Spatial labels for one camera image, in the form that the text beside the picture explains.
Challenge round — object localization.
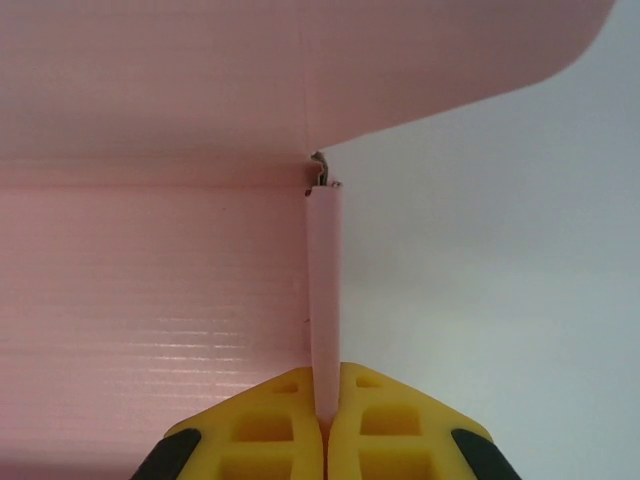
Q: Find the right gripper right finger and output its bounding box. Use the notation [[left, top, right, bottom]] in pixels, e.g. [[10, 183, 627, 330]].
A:
[[324, 362, 497, 480]]

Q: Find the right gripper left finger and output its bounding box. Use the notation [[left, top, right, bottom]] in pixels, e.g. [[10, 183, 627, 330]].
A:
[[142, 367, 329, 480]]

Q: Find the pink cardboard box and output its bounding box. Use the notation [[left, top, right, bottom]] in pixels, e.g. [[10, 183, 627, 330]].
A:
[[0, 0, 621, 480]]

